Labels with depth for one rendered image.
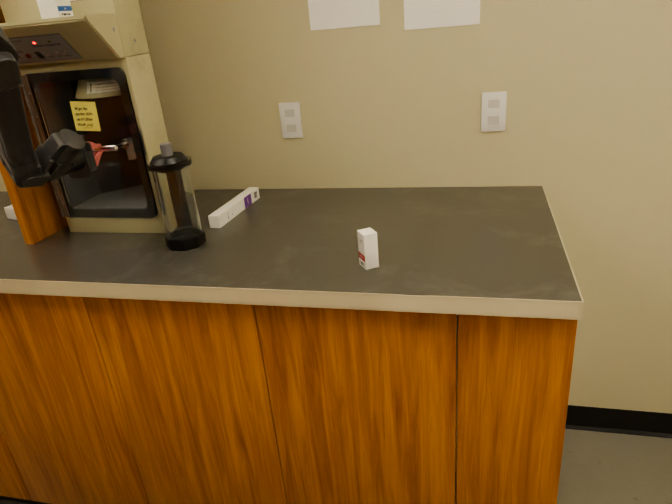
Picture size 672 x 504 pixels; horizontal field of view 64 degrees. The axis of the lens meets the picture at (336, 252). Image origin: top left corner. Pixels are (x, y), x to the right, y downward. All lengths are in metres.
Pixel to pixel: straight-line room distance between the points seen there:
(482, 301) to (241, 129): 1.09
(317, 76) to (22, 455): 1.48
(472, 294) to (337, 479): 0.66
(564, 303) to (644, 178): 0.79
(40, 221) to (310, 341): 0.91
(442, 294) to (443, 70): 0.80
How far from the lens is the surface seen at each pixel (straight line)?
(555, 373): 1.23
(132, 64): 1.52
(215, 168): 1.95
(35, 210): 1.76
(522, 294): 1.11
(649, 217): 1.87
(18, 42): 1.57
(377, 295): 1.10
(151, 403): 1.56
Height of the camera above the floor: 1.47
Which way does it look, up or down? 24 degrees down
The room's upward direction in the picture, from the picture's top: 5 degrees counter-clockwise
